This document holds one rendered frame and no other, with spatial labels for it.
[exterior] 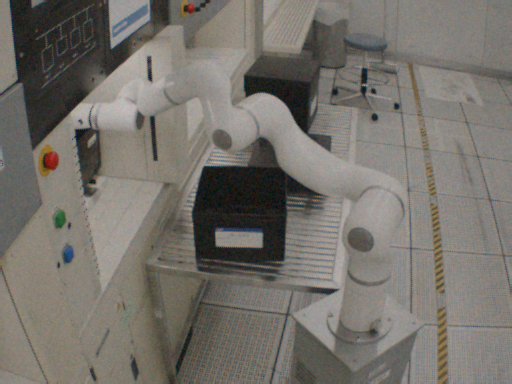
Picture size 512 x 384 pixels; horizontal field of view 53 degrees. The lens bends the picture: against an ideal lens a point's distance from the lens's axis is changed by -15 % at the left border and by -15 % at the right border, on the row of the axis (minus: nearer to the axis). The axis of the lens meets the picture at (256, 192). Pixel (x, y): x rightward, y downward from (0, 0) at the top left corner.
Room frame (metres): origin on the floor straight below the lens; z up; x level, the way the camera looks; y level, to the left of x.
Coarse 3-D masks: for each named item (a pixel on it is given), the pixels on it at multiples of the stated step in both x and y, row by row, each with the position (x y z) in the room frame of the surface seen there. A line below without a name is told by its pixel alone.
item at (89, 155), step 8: (88, 128) 1.67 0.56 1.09; (80, 136) 1.67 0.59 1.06; (88, 136) 1.59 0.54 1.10; (96, 136) 1.64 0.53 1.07; (80, 144) 1.53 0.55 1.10; (88, 144) 1.58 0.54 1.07; (96, 144) 1.64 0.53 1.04; (80, 152) 1.52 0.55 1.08; (88, 152) 1.58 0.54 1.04; (96, 152) 1.64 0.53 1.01; (80, 160) 1.52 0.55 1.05; (88, 160) 1.57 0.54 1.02; (96, 160) 1.63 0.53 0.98; (80, 168) 1.51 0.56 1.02; (88, 168) 1.57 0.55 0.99; (96, 168) 1.63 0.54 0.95; (88, 176) 1.56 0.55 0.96
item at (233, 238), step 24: (216, 168) 1.67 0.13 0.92; (240, 168) 1.67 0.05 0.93; (264, 168) 1.67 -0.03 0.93; (216, 192) 1.67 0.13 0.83; (240, 192) 1.67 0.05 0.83; (264, 192) 1.67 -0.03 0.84; (192, 216) 1.41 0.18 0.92; (216, 216) 1.40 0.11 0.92; (240, 216) 1.40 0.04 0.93; (264, 216) 1.39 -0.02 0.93; (216, 240) 1.40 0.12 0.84; (240, 240) 1.40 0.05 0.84; (264, 240) 1.39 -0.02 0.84
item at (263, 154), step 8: (312, 136) 2.03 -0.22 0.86; (320, 136) 2.03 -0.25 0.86; (328, 136) 2.03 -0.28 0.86; (256, 144) 1.96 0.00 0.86; (264, 144) 1.96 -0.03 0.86; (320, 144) 1.96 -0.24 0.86; (328, 144) 1.96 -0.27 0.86; (256, 152) 1.89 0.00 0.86; (264, 152) 1.89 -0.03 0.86; (272, 152) 1.89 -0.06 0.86; (256, 160) 1.84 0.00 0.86; (264, 160) 1.84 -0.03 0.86; (272, 160) 1.84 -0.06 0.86; (288, 176) 1.78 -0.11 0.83; (288, 184) 1.78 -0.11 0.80; (296, 184) 1.77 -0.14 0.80; (288, 192) 1.77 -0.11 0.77; (296, 192) 1.77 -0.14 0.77; (304, 192) 1.77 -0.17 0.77; (312, 192) 1.76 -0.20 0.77
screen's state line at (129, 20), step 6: (144, 6) 1.58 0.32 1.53; (138, 12) 1.54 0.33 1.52; (144, 12) 1.58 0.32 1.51; (126, 18) 1.45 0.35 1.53; (132, 18) 1.49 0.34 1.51; (138, 18) 1.54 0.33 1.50; (120, 24) 1.41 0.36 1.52; (126, 24) 1.45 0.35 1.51; (114, 30) 1.37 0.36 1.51; (120, 30) 1.41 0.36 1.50; (114, 36) 1.37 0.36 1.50
